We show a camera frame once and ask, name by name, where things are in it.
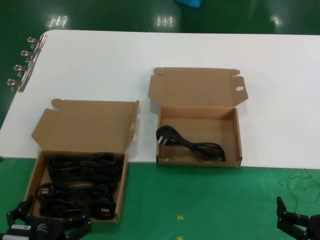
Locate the open brown cardboard box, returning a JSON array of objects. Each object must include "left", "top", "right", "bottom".
[
  {"left": 147, "top": 66, "right": 250, "bottom": 168},
  {"left": 23, "top": 98, "right": 140, "bottom": 223}
]

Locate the green table cloth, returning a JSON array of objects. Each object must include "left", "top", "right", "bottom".
[{"left": 0, "top": 156, "right": 320, "bottom": 240}]

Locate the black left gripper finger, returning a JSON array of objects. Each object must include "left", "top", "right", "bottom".
[
  {"left": 59, "top": 206, "right": 93, "bottom": 240},
  {"left": 6, "top": 196, "right": 35, "bottom": 227}
]

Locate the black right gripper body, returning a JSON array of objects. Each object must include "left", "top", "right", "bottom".
[{"left": 305, "top": 214, "right": 320, "bottom": 240}]

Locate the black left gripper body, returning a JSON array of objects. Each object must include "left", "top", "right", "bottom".
[{"left": 4, "top": 216, "right": 66, "bottom": 240}]

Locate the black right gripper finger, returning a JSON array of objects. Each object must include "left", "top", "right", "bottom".
[{"left": 276, "top": 196, "right": 312, "bottom": 238}]

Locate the silver metal binder clip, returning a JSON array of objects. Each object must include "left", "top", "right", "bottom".
[
  {"left": 19, "top": 49, "right": 42, "bottom": 64},
  {"left": 26, "top": 34, "right": 48, "bottom": 50},
  {"left": 13, "top": 63, "right": 36, "bottom": 78},
  {"left": 6, "top": 77, "right": 30, "bottom": 93}
]

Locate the black power cord with plug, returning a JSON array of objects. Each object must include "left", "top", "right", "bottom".
[{"left": 155, "top": 126, "right": 227, "bottom": 163}]

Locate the coiled black power cord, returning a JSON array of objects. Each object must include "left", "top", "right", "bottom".
[
  {"left": 47, "top": 151, "right": 121, "bottom": 183},
  {"left": 39, "top": 198, "right": 118, "bottom": 221},
  {"left": 35, "top": 183, "right": 117, "bottom": 202}
]

